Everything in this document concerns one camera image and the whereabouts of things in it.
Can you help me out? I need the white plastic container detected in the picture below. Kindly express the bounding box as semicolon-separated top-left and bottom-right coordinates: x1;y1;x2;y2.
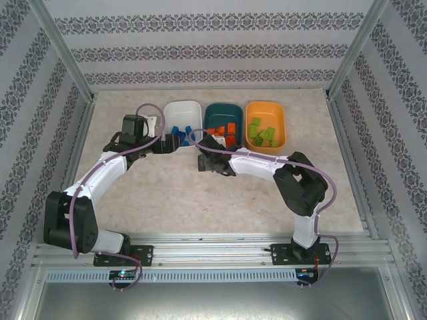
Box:
163;100;203;150

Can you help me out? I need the teal plastic container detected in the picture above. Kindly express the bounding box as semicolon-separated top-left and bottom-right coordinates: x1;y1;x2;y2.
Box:
203;102;244;150

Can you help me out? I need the orange plastic container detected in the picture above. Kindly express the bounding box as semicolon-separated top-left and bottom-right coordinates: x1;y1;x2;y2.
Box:
245;101;287;155

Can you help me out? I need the left circuit board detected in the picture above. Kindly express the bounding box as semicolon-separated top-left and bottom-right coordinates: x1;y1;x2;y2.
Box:
109;270;138;281

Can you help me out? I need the grey metal panel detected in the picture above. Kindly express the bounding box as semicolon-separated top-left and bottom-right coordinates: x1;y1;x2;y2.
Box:
33;266;406;320

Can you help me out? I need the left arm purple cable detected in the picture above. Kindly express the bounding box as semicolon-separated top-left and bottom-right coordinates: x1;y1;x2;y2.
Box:
69;103;166;291

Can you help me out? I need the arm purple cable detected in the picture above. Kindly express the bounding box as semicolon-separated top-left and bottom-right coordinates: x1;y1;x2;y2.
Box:
69;103;166;291
188;128;341;291

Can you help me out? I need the left aluminium side rail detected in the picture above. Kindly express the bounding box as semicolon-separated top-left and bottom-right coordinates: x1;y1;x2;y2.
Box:
45;95;97;243

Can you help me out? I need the aluminium side rail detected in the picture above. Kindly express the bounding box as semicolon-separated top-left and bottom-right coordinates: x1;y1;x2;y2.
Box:
45;95;97;243
325;93;380;240

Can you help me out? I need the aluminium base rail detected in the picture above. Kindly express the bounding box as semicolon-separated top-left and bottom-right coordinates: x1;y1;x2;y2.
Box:
31;233;394;268

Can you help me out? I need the left black mount plate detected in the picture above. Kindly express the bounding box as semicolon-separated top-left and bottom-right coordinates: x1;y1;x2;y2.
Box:
93;245;154;267

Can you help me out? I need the black mount plate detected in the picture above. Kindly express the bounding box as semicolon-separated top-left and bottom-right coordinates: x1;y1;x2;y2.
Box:
270;243;333;266
93;245;154;267

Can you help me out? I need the left aluminium frame post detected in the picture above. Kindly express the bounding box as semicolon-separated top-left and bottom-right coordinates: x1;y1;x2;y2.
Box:
28;0;96;101

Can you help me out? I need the aluminium frame post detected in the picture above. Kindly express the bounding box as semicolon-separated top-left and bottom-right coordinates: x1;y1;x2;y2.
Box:
28;0;96;101
327;0;390;97

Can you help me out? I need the slotted grey cable duct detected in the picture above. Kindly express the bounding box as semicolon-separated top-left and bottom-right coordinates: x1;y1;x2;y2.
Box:
45;269;298;283

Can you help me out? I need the right black mount plate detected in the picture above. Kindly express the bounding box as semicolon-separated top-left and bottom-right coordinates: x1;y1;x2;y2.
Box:
270;243;333;266

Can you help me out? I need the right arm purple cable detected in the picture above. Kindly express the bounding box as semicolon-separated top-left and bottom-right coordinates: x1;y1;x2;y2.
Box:
188;128;341;291

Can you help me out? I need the right aluminium side rail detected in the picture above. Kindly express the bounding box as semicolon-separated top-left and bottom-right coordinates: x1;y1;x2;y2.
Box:
325;93;380;240

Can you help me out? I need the right aluminium frame post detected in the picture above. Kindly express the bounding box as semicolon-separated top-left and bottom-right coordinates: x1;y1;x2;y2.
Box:
327;0;390;97

